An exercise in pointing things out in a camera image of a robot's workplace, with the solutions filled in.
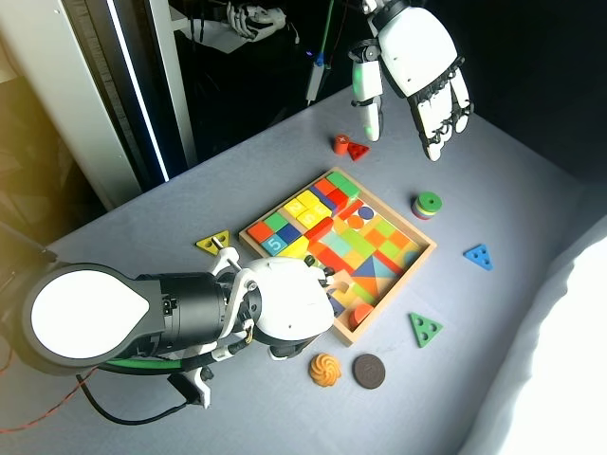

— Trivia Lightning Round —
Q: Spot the natural wooden arch block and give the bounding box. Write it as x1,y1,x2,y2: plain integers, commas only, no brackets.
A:
327,279,358,315

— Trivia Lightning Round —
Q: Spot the red semicircle block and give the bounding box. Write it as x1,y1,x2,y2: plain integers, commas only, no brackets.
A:
348,302,377,331

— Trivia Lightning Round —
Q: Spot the grey table cloth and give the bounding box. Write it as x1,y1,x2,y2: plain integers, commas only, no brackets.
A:
0,84,607,455

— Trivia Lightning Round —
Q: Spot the blue triangle with holes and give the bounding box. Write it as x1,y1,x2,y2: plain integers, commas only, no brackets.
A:
463,244,495,273

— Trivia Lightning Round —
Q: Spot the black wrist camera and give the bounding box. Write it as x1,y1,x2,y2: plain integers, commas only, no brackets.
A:
167,367,213,410

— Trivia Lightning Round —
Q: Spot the white cable adapter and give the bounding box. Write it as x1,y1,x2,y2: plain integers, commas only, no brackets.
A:
305,64,332,103

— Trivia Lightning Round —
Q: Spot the white exoskeleton glove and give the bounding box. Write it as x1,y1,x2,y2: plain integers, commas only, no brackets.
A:
226,1,288,43

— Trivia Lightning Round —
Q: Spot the yellow triangle with holes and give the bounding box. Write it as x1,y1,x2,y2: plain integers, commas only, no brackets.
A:
195,229,231,255

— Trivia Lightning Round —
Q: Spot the white cabinet with black panel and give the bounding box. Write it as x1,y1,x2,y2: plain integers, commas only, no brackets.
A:
0,0,198,210

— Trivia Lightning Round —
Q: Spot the black cable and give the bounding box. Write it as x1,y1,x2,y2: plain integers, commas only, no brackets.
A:
76,373,191,427

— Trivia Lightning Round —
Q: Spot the wooden tray with colourful print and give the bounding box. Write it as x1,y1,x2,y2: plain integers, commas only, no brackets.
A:
238,166,437,348

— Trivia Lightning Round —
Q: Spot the colourful ring stack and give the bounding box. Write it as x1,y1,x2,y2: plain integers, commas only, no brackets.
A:
410,191,444,222

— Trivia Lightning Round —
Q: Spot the green cable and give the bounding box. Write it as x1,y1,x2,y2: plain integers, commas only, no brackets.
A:
318,0,337,65

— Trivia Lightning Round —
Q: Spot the green triangle with holes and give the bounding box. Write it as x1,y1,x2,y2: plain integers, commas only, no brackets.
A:
408,311,445,349

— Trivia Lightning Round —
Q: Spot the red triangle with holes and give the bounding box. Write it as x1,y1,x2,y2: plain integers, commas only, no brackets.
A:
346,140,372,163

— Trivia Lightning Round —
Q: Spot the orange swirl cookie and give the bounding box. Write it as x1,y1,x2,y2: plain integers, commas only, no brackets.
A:
308,352,342,389

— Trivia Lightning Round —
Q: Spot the thin red cable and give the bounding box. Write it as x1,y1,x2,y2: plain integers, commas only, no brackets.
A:
0,331,99,435

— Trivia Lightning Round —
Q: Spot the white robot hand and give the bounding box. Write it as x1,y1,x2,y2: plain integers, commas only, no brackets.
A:
242,254,353,362
348,2,475,163

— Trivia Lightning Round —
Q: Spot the brown chocolate cookie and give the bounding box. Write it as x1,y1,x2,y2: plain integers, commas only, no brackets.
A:
351,353,387,391

